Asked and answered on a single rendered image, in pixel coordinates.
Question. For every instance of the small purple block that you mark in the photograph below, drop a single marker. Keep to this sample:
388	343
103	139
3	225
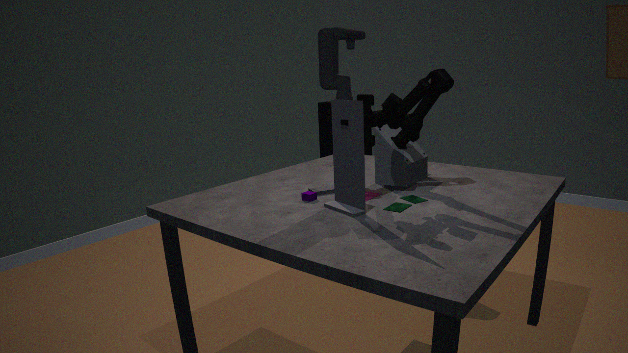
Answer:
309	196

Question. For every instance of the magenta square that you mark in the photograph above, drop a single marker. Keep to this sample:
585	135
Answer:
370	195

